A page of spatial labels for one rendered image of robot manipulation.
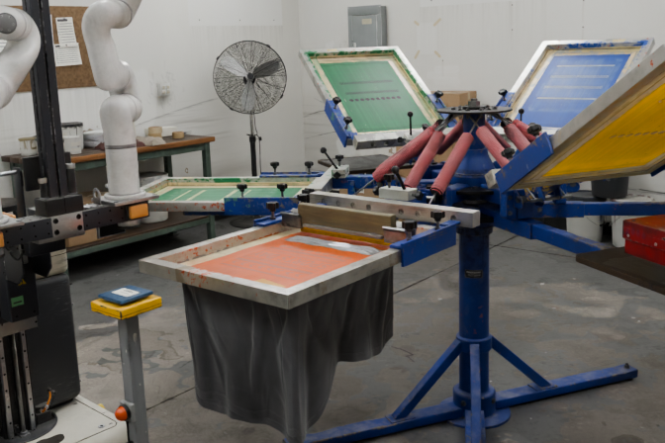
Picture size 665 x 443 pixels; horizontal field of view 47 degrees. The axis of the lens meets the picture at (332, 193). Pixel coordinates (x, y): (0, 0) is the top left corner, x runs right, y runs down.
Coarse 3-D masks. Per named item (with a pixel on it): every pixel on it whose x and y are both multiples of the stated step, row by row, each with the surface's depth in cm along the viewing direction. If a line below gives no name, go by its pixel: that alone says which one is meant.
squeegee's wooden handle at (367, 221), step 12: (300, 204) 259; (312, 204) 258; (312, 216) 257; (324, 216) 253; (336, 216) 250; (348, 216) 247; (360, 216) 244; (372, 216) 241; (384, 216) 238; (348, 228) 248; (360, 228) 244; (372, 228) 241
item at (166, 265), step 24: (216, 240) 242; (240, 240) 250; (144, 264) 222; (168, 264) 217; (360, 264) 211; (384, 264) 218; (216, 288) 203; (240, 288) 197; (264, 288) 193; (288, 288) 192; (312, 288) 194; (336, 288) 202
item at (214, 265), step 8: (304, 232) 263; (272, 240) 254; (280, 240) 253; (336, 240) 251; (248, 248) 245; (256, 248) 244; (264, 248) 244; (312, 248) 242; (320, 248) 242; (224, 256) 237; (232, 256) 236; (240, 256) 236; (200, 264) 229; (208, 264) 229; (216, 264) 228; (224, 272) 220; (232, 272) 220; (240, 272) 219; (248, 272) 219
